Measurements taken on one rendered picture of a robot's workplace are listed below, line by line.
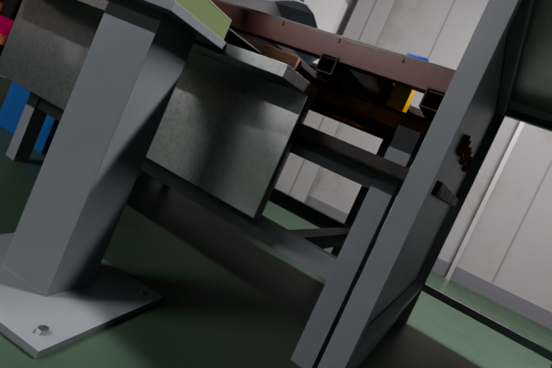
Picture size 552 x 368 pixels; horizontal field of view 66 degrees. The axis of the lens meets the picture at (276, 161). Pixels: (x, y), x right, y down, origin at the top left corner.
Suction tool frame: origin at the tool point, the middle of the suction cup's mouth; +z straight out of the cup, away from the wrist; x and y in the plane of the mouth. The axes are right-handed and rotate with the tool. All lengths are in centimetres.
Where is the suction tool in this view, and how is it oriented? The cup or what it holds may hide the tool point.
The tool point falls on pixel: (289, 6)
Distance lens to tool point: 179.4
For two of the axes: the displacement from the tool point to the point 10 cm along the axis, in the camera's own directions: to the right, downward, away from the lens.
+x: -0.7, 0.3, -10.0
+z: -4.1, 9.1, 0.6
